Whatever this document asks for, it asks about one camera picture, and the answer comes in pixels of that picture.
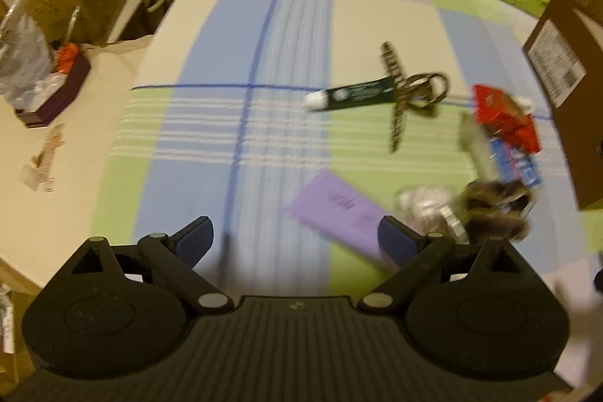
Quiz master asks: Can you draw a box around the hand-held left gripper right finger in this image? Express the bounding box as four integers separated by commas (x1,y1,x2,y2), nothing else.
358,216,533,315

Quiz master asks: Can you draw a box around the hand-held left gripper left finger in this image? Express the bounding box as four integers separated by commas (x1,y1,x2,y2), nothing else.
70,216,235,314

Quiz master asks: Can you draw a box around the brown velvet scrunchie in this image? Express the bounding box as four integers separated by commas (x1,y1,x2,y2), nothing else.
459,178,535,245

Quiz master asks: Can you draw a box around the dark green tube white cap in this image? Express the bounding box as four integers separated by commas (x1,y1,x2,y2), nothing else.
303,77,401,113

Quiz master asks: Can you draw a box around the brown cardboard box white label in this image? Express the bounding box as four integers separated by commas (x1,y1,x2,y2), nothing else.
522,0,603,211

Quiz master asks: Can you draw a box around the crumpled clear plastic wrapper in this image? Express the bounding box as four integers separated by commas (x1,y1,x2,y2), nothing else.
395,186,469,243

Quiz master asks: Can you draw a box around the purple card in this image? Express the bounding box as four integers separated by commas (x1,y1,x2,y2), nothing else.
284,169,401,271

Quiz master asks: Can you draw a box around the white plastic bottle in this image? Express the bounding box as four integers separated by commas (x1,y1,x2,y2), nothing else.
459,110,500,181

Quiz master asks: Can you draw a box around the blue and white packet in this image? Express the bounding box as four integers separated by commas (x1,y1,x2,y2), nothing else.
490,138,543,186

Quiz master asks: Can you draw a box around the paper tag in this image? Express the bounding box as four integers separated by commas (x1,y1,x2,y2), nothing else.
21,124,67,193

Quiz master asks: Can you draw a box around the red snack packet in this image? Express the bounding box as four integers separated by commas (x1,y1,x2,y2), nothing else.
472,84,542,154

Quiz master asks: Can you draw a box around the dark red box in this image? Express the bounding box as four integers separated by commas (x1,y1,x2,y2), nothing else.
14,51,92,128

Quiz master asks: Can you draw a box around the orange small item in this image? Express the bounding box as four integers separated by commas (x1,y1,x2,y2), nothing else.
57,43,78,73

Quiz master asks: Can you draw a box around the clear plastic bag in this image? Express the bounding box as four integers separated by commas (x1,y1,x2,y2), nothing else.
0,9,55,111

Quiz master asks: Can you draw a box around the white chair frame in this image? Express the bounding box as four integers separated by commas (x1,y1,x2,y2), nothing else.
106,0,165,42

